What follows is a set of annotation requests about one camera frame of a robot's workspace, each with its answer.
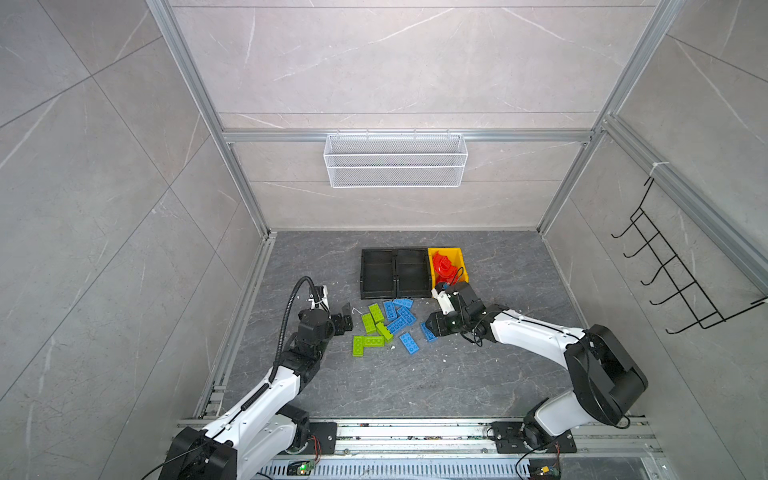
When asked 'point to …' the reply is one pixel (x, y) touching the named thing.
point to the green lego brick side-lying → (387, 335)
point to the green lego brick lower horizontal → (374, 342)
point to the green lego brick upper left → (369, 324)
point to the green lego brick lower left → (358, 346)
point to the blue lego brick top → (406, 302)
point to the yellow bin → (456, 257)
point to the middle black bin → (412, 273)
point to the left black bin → (378, 274)
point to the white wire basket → (395, 160)
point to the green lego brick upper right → (376, 312)
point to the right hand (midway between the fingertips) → (431, 320)
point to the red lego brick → (444, 271)
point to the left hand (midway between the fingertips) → (333, 299)
